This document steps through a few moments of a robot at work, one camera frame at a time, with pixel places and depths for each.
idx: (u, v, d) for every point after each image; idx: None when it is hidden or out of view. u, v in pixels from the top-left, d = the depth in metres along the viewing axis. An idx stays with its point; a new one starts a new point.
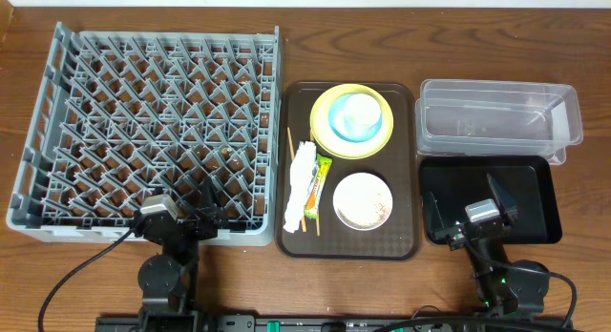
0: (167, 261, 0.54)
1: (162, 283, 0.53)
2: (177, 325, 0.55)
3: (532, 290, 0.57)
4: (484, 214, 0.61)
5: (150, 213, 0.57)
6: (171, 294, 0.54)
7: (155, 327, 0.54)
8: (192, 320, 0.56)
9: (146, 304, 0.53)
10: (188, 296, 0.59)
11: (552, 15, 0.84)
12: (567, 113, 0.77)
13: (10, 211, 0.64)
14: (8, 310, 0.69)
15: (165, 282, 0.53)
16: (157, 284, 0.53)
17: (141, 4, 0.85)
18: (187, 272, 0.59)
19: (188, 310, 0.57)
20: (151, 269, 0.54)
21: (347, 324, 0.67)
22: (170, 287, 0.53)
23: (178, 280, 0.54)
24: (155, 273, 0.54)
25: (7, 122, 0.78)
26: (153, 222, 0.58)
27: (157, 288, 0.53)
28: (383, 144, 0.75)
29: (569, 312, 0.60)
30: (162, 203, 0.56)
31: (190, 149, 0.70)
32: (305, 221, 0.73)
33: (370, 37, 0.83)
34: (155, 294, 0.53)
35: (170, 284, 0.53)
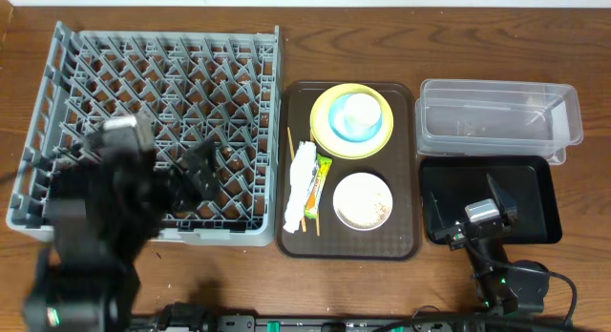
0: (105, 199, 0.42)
1: (78, 240, 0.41)
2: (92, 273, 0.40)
3: (533, 290, 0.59)
4: (484, 214, 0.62)
5: (112, 132, 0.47)
6: (93, 202, 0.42)
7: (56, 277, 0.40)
8: (116, 271, 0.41)
9: (57, 218, 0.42)
10: (119, 234, 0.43)
11: (552, 14, 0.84)
12: (567, 113, 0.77)
13: (10, 211, 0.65)
14: (9, 310, 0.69)
15: (86, 239, 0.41)
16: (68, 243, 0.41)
17: (141, 4, 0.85)
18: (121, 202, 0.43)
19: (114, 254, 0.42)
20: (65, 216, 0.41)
21: (347, 324, 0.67)
22: (93, 247, 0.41)
23: (106, 185, 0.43)
24: (78, 176, 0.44)
25: (7, 122, 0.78)
26: (111, 140, 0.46)
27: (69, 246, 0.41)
28: (383, 143, 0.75)
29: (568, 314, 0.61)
30: (133, 119, 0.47)
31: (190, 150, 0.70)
32: (305, 221, 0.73)
33: (370, 36, 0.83)
34: (70, 201, 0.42)
35: (94, 187, 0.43)
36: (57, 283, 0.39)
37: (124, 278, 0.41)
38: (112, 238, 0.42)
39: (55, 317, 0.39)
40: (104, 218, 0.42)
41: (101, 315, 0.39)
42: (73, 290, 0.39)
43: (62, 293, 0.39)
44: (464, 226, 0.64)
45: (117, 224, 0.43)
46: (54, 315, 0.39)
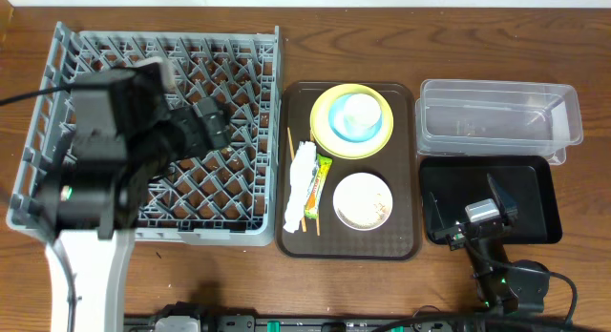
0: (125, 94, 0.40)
1: (95, 130, 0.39)
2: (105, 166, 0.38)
3: (533, 290, 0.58)
4: (484, 214, 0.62)
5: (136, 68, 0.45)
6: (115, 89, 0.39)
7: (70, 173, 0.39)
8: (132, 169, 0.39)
9: (75, 98, 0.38)
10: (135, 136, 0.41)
11: (552, 14, 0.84)
12: (567, 113, 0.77)
13: (10, 212, 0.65)
14: (9, 310, 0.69)
15: (101, 129, 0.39)
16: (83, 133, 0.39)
17: (141, 4, 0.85)
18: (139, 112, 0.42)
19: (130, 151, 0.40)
20: (80, 102, 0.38)
21: (347, 324, 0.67)
22: (107, 137, 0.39)
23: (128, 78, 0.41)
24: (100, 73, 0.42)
25: (7, 122, 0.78)
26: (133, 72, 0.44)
27: (83, 134, 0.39)
28: (383, 143, 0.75)
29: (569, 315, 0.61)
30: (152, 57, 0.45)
31: None
32: (305, 221, 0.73)
33: (370, 37, 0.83)
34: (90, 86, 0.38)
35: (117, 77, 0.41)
36: (73, 171, 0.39)
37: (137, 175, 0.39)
38: (127, 134, 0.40)
39: (68, 195, 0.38)
40: (123, 111, 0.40)
41: (111, 199, 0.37)
42: (86, 176, 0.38)
43: (75, 178, 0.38)
44: (464, 226, 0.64)
45: (133, 124, 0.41)
46: (68, 192, 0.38)
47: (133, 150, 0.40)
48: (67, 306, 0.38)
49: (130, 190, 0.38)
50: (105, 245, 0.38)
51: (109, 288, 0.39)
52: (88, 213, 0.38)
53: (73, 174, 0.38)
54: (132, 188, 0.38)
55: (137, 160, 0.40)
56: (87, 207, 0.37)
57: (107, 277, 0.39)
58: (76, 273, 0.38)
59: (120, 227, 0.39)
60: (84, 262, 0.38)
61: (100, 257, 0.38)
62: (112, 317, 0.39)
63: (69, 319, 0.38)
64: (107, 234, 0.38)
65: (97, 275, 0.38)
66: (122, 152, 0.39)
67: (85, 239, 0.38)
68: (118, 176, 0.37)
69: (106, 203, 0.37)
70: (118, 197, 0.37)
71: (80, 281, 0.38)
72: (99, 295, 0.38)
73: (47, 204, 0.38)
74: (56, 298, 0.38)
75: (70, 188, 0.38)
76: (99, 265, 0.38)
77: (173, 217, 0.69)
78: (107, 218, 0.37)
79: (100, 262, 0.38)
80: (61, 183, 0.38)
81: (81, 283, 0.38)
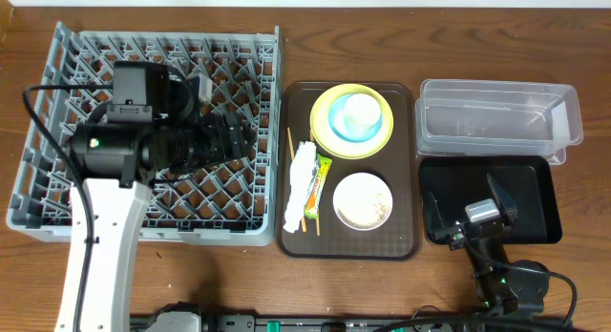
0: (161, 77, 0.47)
1: (130, 98, 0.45)
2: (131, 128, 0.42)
3: (533, 290, 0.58)
4: (484, 214, 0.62)
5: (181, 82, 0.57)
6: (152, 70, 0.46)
7: (95, 128, 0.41)
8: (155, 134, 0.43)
9: (116, 73, 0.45)
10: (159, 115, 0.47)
11: (552, 15, 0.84)
12: (567, 113, 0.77)
13: (10, 211, 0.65)
14: (8, 310, 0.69)
15: (136, 98, 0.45)
16: (118, 100, 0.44)
17: (141, 4, 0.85)
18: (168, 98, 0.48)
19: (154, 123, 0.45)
20: (120, 74, 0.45)
21: (347, 324, 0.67)
22: (139, 106, 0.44)
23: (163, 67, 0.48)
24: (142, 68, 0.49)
25: (7, 122, 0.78)
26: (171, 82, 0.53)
27: (117, 102, 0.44)
28: (383, 144, 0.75)
29: (569, 316, 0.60)
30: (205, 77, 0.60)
31: None
32: (305, 221, 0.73)
33: (370, 37, 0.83)
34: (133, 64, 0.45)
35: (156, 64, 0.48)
36: (102, 126, 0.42)
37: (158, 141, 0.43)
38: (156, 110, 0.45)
39: (96, 145, 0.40)
40: (155, 88, 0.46)
41: (136, 153, 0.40)
42: (114, 130, 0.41)
43: (105, 131, 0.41)
44: (464, 226, 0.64)
45: (161, 105, 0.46)
46: (96, 143, 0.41)
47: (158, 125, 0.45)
48: (84, 247, 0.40)
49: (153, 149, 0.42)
50: (126, 191, 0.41)
51: (124, 230, 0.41)
52: (112, 166, 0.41)
53: (101, 127, 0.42)
54: (156, 150, 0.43)
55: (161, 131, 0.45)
56: (112, 158, 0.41)
57: (123, 220, 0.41)
58: (96, 216, 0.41)
59: (138, 181, 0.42)
60: (103, 204, 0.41)
61: (120, 200, 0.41)
62: (125, 259, 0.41)
63: (85, 259, 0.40)
64: (128, 182, 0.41)
65: (115, 222, 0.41)
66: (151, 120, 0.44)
67: (107, 185, 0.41)
68: (144, 134, 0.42)
69: (131, 155, 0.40)
70: (142, 153, 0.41)
71: (98, 223, 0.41)
72: (115, 238, 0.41)
73: (73, 153, 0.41)
74: (76, 238, 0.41)
75: (96, 138, 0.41)
76: (116, 209, 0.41)
77: (173, 217, 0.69)
78: (131, 168, 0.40)
79: (118, 206, 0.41)
80: (89, 134, 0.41)
81: (99, 224, 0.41)
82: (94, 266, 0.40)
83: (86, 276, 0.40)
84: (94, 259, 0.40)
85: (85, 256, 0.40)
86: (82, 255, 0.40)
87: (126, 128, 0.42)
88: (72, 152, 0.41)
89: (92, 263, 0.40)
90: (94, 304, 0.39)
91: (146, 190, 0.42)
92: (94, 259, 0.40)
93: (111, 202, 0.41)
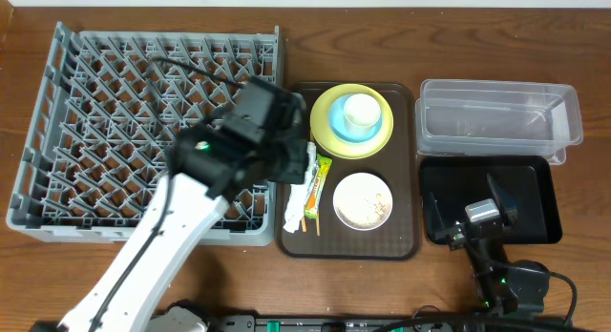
0: (285, 105, 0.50)
1: (247, 115, 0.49)
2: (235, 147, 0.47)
3: (533, 290, 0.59)
4: (484, 214, 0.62)
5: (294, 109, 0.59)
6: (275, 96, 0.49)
7: (208, 134, 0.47)
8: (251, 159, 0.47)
9: (247, 92, 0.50)
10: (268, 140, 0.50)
11: (552, 15, 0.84)
12: (567, 113, 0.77)
13: (10, 211, 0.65)
14: (9, 310, 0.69)
15: (251, 117, 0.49)
16: (237, 114, 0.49)
17: (141, 5, 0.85)
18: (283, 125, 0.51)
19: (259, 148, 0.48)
20: (249, 92, 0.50)
21: (347, 324, 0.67)
22: (253, 125, 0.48)
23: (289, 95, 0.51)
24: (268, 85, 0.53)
25: (7, 122, 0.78)
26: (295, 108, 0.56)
27: (236, 114, 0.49)
28: (381, 145, 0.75)
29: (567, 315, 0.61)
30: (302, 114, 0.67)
31: None
32: (305, 221, 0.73)
33: (370, 37, 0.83)
34: (262, 86, 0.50)
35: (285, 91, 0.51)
36: (213, 134, 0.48)
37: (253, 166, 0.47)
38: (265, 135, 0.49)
39: (201, 149, 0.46)
40: (274, 115, 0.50)
41: (233, 169, 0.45)
42: (222, 143, 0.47)
43: (215, 139, 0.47)
44: (464, 227, 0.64)
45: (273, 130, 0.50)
46: (202, 147, 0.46)
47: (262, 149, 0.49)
48: (150, 233, 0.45)
49: (247, 172, 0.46)
50: (207, 200, 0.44)
51: (188, 236, 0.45)
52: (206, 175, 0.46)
53: (214, 134, 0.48)
54: (248, 172, 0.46)
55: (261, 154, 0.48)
56: (210, 168, 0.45)
57: (192, 226, 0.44)
58: (173, 211, 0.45)
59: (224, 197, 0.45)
60: (181, 204, 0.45)
61: (197, 208, 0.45)
62: (175, 261, 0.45)
63: (146, 243, 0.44)
64: (214, 195, 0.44)
65: (184, 223, 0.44)
66: (258, 142, 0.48)
67: (194, 189, 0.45)
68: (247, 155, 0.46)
69: (227, 170, 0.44)
70: (238, 172, 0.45)
71: (171, 218, 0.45)
72: (178, 238, 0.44)
73: (180, 148, 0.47)
74: (148, 222, 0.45)
75: (205, 144, 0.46)
76: (192, 214, 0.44)
77: None
78: (221, 182, 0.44)
79: (194, 212, 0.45)
80: (200, 137, 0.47)
81: (171, 220, 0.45)
82: (149, 254, 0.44)
83: (136, 260, 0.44)
84: (153, 246, 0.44)
85: (148, 240, 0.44)
86: (146, 238, 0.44)
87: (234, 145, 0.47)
88: (180, 148, 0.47)
89: (148, 250, 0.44)
90: (129, 290, 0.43)
91: (224, 207, 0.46)
92: (152, 246, 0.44)
93: (189, 206, 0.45)
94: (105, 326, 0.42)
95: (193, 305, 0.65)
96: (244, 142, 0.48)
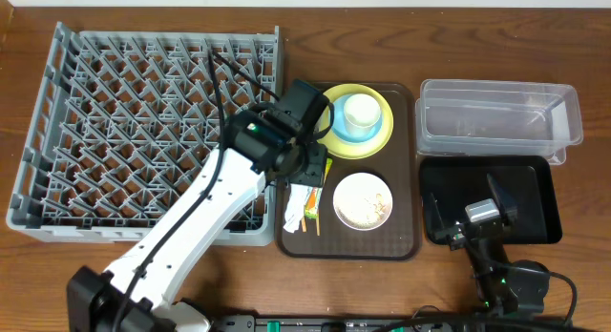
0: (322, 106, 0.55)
1: (290, 110, 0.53)
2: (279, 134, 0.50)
3: (534, 290, 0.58)
4: (484, 214, 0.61)
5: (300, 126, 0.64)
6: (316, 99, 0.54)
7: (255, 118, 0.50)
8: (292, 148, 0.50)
9: (292, 90, 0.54)
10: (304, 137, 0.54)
11: (552, 15, 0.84)
12: (567, 113, 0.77)
13: (10, 211, 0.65)
14: (9, 309, 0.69)
15: (293, 112, 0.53)
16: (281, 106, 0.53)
17: (141, 4, 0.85)
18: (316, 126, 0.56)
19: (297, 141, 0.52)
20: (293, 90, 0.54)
21: (347, 324, 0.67)
22: (295, 118, 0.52)
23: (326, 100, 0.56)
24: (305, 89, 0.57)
25: (8, 122, 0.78)
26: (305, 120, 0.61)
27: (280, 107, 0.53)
28: (380, 145, 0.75)
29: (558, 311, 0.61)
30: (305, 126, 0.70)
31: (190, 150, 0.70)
32: (305, 221, 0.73)
33: (370, 37, 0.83)
34: (305, 88, 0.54)
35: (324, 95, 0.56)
36: (260, 119, 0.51)
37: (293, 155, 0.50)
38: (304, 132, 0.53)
39: (251, 130, 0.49)
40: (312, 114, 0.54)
41: (277, 153, 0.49)
42: (269, 128, 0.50)
43: (263, 124, 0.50)
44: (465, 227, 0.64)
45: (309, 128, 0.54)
46: (252, 129, 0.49)
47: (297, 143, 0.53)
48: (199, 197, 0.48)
49: (285, 157, 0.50)
50: (252, 174, 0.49)
51: (232, 204, 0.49)
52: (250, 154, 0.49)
53: (262, 118, 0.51)
54: (286, 158, 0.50)
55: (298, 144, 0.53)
56: (256, 149, 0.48)
57: (237, 197, 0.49)
58: (221, 179, 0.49)
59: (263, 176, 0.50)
60: (229, 174, 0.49)
61: (243, 179, 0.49)
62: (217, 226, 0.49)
63: (194, 205, 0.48)
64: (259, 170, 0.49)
65: (230, 192, 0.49)
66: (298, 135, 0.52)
67: (242, 162, 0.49)
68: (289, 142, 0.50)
69: (271, 152, 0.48)
70: (279, 156, 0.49)
71: (219, 187, 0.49)
72: (223, 204, 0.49)
73: (230, 125, 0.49)
74: (197, 188, 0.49)
75: (256, 125, 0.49)
76: (239, 184, 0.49)
77: None
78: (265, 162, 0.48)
79: (240, 183, 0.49)
80: (250, 119, 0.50)
81: (219, 187, 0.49)
82: (196, 216, 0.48)
83: (183, 220, 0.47)
84: (200, 209, 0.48)
85: (196, 202, 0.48)
86: (194, 201, 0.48)
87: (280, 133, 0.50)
88: (231, 125, 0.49)
89: (195, 212, 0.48)
90: (175, 246, 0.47)
91: (263, 184, 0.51)
92: (199, 209, 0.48)
93: (236, 177, 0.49)
94: (149, 277, 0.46)
95: (194, 304, 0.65)
96: (287, 132, 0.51)
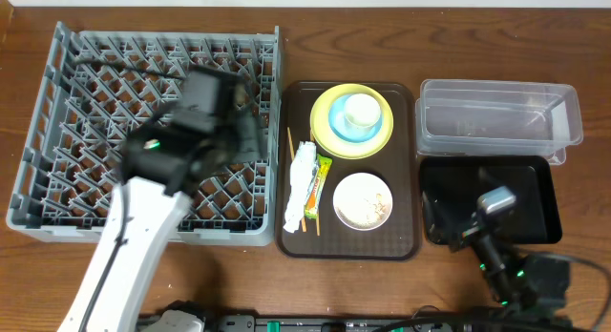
0: (231, 88, 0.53)
1: (196, 106, 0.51)
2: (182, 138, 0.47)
3: (555, 282, 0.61)
4: (501, 202, 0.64)
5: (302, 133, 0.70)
6: (221, 81, 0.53)
7: (153, 132, 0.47)
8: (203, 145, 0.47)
9: (190, 84, 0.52)
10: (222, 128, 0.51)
11: (552, 15, 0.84)
12: (567, 113, 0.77)
13: (10, 211, 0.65)
14: (9, 309, 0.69)
15: (200, 106, 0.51)
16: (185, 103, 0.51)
17: (141, 4, 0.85)
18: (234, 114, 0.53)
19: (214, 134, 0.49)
20: (195, 82, 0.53)
21: (347, 324, 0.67)
22: (201, 114, 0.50)
23: (235, 78, 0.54)
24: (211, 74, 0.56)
25: (7, 122, 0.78)
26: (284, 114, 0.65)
27: (183, 107, 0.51)
28: (376, 149, 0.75)
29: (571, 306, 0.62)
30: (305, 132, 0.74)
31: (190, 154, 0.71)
32: (305, 221, 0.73)
33: (370, 37, 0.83)
34: (205, 74, 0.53)
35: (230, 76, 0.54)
36: (160, 131, 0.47)
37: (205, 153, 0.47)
38: (218, 122, 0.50)
39: (152, 147, 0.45)
40: (221, 101, 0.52)
41: (187, 163, 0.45)
42: (172, 138, 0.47)
43: (164, 135, 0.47)
44: (482, 218, 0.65)
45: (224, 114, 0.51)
46: (153, 146, 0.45)
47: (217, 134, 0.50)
48: (114, 245, 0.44)
49: (202, 162, 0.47)
50: (167, 199, 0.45)
51: (153, 239, 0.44)
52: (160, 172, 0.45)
53: (162, 130, 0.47)
54: (203, 162, 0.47)
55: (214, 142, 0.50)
56: (162, 165, 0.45)
57: (155, 228, 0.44)
58: (132, 217, 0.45)
59: (184, 192, 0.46)
60: (140, 209, 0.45)
61: (157, 209, 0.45)
62: (146, 268, 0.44)
63: (113, 255, 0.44)
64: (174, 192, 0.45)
65: (146, 227, 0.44)
66: (209, 130, 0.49)
67: (149, 190, 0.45)
68: (199, 145, 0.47)
69: (181, 165, 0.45)
70: (193, 164, 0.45)
71: (132, 226, 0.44)
72: (142, 243, 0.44)
73: (129, 152, 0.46)
74: (109, 235, 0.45)
75: (156, 141, 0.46)
76: (153, 217, 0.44)
77: None
78: (179, 177, 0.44)
79: (154, 215, 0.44)
80: (148, 136, 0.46)
81: (132, 228, 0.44)
82: (116, 267, 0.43)
83: (106, 276, 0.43)
84: (119, 258, 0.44)
85: (113, 253, 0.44)
86: (111, 253, 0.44)
87: (184, 137, 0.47)
88: (130, 152, 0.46)
89: (115, 262, 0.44)
90: (105, 305, 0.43)
91: (187, 202, 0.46)
92: (118, 259, 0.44)
93: (148, 210, 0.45)
94: None
95: (194, 304, 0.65)
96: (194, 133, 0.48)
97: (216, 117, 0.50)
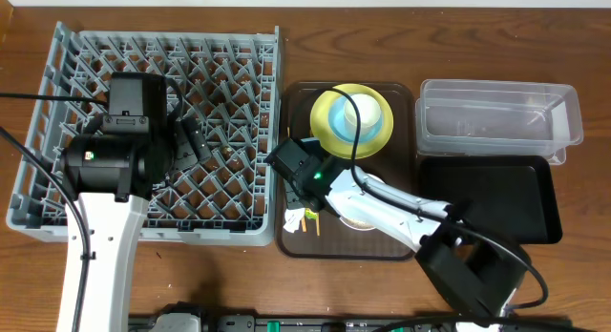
0: (158, 87, 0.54)
1: (128, 111, 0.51)
2: (119, 142, 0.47)
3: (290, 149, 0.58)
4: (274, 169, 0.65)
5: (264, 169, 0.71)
6: (145, 82, 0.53)
7: (86, 142, 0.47)
8: (143, 145, 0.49)
9: (113, 90, 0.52)
10: (157, 130, 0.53)
11: (553, 15, 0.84)
12: (567, 114, 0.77)
13: (10, 211, 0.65)
14: (8, 309, 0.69)
15: (131, 111, 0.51)
16: (115, 112, 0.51)
17: (140, 4, 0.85)
18: (164, 114, 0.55)
19: (150, 135, 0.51)
20: (119, 87, 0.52)
21: (347, 324, 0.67)
22: (136, 117, 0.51)
23: (160, 78, 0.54)
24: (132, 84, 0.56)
25: (7, 122, 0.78)
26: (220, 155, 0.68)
27: (115, 114, 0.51)
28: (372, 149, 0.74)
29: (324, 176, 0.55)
30: None
31: (187, 173, 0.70)
32: (305, 221, 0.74)
33: (370, 37, 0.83)
34: (125, 76, 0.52)
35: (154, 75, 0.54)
36: (96, 140, 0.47)
37: (146, 152, 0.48)
38: (152, 123, 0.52)
39: (90, 158, 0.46)
40: (152, 103, 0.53)
41: (131, 165, 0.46)
42: (109, 144, 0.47)
43: (102, 144, 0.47)
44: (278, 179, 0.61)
45: (158, 117, 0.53)
46: (91, 156, 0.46)
47: (154, 134, 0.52)
48: (81, 261, 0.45)
49: (147, 160, 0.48)
50: (121, 206, 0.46)
51: (118, 247, 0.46)
52: (106, 180, 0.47)
53: (97, 139, 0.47)
54: (149, 162, 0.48)
55: (153, 141, 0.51)
56: (106, 173, 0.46)
57: (119, 237, 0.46)
58: (94, 231, 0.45)
59: (135, 193, 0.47)
60: (98, 221, 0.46)
61: (116, 216, 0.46)
62: (121, 274, 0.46)
63: (83, 272, 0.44)
64: (125, 195, 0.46)
65: (112, 237, 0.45)
66: (146, 131, 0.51)
67: (100, 200, 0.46)
68: (139, 145, 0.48)
69: (126, 168, 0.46)
70: (137, 164, 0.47)
71: (94, 239, 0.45)
72: (110, 253, 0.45)
73: (69, 166, 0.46)
74: (74, 252, 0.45)
75: (93, 152, 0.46)
76: (114, 225, 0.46)
77: (173, 217, 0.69)
78: (126, 180, 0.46)
79: (115, 222, 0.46)
80: (85, 148, 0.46)
81: (95, 241, 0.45)
82: (92, 280, 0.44)
83: (84, 290, 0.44)
84: (90, 273, 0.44)
85: (82, 269, 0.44)
86: (79, 270, 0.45)
87: (122, 141, 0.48)
88: (69, 165, 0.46)
89: (89, 278, 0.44)
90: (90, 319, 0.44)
91: (143, 203, 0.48)
92: (91, 273, 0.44)
93: (108, 220, 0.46)
94: None
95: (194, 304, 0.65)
96: (130, 137, 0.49)
97: (151, 118, 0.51)
